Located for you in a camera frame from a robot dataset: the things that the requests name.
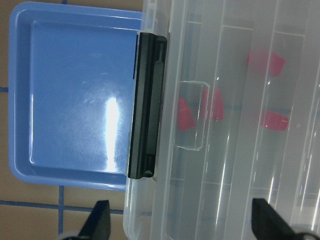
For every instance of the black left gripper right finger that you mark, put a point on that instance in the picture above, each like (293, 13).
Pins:
(267, 224)

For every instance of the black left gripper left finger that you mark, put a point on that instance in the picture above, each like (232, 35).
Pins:
(98, 224)

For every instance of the clear plastic box lid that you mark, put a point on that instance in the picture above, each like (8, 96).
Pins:
(250, 175)

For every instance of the red block with stud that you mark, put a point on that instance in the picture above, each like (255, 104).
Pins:
(263, 61)
(185, 119)
(217, 107)

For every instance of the red block hollow side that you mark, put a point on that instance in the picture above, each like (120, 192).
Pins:
(274, 121)

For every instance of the clear plastic storage box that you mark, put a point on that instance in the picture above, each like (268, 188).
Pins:
(225, 150)

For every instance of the blue plastic tray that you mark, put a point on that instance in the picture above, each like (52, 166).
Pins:
(70, 94)

